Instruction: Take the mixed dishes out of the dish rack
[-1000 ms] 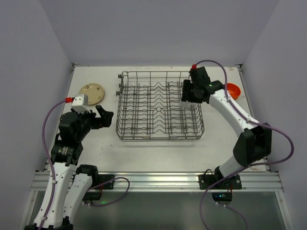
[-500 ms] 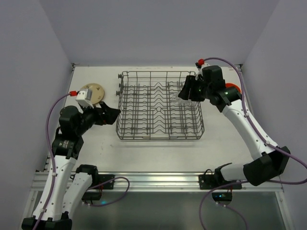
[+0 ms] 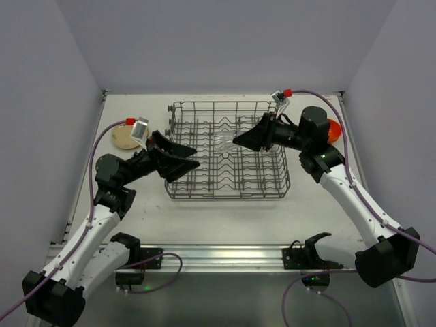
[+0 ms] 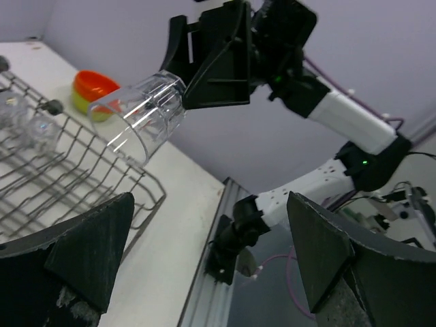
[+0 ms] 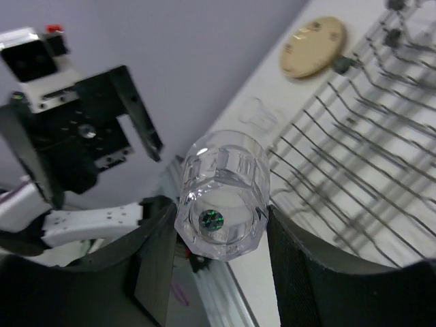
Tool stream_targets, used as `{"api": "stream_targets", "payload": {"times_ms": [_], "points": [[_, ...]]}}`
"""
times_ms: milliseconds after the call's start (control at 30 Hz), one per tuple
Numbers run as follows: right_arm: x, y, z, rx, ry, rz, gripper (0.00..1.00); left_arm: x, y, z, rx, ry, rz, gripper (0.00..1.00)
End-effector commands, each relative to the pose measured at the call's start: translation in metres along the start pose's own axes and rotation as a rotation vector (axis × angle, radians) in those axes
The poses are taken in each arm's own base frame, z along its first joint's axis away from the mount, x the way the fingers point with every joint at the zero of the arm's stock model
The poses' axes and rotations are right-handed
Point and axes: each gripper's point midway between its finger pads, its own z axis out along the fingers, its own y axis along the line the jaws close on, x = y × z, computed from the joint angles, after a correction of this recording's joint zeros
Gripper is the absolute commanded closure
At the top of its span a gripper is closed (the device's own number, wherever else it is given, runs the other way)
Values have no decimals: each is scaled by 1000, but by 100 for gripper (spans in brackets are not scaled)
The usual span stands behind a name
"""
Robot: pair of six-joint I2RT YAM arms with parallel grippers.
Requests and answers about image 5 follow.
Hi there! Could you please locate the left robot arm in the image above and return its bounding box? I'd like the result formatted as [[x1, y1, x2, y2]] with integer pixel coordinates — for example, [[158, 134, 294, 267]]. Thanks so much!
[[1, 65, 164, 257]]

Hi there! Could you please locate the grey wire dish rack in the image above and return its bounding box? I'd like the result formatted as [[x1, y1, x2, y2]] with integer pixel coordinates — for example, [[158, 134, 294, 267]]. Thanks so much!
[[269, 1, 435, 267]]

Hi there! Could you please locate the clear glass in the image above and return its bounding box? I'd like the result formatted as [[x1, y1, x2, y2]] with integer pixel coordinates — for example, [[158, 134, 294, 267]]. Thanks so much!
[[238, 97, 283, 134], [174, 130, 270, 261]]

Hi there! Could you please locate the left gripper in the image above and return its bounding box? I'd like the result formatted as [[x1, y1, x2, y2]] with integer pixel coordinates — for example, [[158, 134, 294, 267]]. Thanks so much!
[[1, 65, 163, 208]]

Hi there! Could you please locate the aluminium mounting rail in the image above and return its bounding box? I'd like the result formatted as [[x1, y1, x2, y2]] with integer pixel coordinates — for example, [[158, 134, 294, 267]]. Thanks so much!
[[167, 237, 259, 326]]

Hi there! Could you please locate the small cream plate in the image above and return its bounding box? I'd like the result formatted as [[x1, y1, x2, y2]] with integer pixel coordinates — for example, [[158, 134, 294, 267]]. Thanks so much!
[[279, 16, 347, 79]]

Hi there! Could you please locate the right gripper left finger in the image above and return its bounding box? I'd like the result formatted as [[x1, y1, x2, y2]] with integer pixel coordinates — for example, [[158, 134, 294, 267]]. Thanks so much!
[[1, 196, 176, 326]]

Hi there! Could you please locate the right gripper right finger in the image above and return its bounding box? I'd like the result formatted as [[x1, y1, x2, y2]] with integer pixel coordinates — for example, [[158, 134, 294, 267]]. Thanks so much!
[[267, 206, 435, 326]]

